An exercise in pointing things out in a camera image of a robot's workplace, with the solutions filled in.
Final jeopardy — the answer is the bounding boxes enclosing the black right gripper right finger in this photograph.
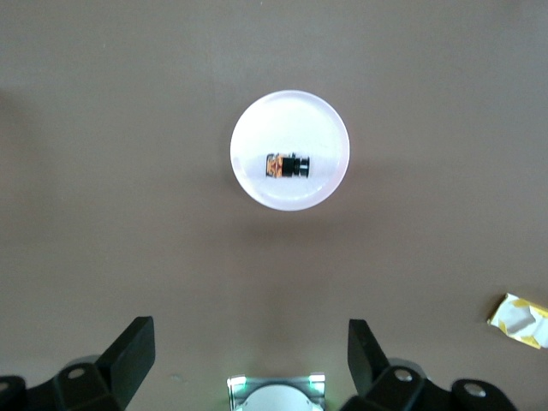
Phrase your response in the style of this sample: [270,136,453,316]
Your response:
[348,319,521,411]

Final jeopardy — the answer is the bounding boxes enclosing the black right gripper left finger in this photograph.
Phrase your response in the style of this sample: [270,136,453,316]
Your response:
[0,315,156,411]

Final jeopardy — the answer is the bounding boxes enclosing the orange black push-button switch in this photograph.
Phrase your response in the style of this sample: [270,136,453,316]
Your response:
[264,152,312,181]

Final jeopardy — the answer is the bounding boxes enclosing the crumpled yellow white carton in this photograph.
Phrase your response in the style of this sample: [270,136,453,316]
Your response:
[486,292,548,350]

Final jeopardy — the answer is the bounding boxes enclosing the pink round plate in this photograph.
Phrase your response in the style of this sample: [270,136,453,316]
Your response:
[229,89,351,211]

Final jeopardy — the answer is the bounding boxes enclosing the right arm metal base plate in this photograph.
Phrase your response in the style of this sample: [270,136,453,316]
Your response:
[226,373,327,411]

